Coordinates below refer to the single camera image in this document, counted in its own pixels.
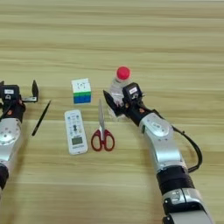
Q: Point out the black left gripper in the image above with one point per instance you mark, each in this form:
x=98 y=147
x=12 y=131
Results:
x=14 y=110

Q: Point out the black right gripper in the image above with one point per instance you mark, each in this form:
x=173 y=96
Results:
x=135 y=112

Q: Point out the clear bottle with red cap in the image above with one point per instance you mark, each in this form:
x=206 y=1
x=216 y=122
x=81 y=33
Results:
x=118 y=87

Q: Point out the colourful puzzle cube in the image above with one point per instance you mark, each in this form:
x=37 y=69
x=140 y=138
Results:
x=81 y=92

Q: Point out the white remote control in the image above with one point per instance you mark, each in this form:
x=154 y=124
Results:
x=75 y=132

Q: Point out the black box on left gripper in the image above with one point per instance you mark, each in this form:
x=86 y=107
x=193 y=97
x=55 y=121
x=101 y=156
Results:
x=10 y=92

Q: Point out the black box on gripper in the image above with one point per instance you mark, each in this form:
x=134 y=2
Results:
x=10 y=92
x=131 y=92

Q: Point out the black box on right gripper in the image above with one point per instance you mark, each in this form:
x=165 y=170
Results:
x=131 y=92

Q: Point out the black pen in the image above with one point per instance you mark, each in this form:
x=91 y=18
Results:
x=40 y=118

